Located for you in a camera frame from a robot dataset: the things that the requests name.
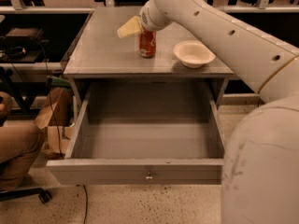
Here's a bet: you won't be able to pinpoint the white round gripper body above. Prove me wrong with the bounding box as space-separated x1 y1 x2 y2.
139 0 172 32

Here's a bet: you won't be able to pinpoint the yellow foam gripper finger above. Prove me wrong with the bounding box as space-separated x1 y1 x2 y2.
117 16 143 38

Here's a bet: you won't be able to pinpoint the orange soda can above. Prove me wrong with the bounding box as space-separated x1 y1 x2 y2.
139 30 156 58

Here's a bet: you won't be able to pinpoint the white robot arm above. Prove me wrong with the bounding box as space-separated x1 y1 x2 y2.
118 0 299 224

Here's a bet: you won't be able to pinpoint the open grey top drawer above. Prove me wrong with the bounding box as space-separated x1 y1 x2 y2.
46 79 227 186

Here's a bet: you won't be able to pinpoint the metal drawer knob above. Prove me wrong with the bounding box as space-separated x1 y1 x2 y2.
145 172 153 181

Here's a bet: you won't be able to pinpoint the grey cabinet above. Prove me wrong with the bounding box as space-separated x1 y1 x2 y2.
64 7 233 120

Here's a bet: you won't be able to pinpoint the white paper bowl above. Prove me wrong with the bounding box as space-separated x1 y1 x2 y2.
173 40 216 68

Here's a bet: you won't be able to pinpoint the dark box on shelf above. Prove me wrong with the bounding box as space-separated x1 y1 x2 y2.
6 28 43 40

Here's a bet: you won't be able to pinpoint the brown cardboard box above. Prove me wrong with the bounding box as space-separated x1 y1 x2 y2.
35 87 73 156

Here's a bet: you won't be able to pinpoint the black headphones on shelf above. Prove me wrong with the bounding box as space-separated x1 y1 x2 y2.
3 47 26 60

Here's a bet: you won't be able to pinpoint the person's leg in tan trousers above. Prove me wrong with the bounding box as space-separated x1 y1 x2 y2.
0 91 44 191

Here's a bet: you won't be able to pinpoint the black office chair base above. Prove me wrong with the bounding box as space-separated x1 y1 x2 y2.
0 188 52 203

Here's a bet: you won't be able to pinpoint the black cable under drawer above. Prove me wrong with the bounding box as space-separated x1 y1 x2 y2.
81 184 89 224

